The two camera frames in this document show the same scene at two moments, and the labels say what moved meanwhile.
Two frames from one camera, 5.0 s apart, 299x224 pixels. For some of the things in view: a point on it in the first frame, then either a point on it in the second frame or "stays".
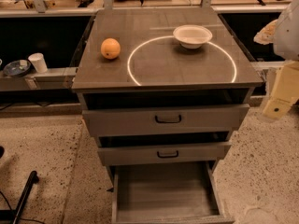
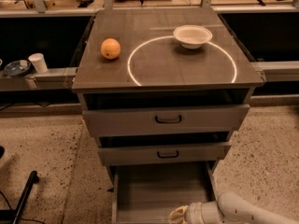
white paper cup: x=38 y=61 stays
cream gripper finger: x=266 y=35 -> x=197 y=213
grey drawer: x=183 y=192 stays
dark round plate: x=17 y=68 stays
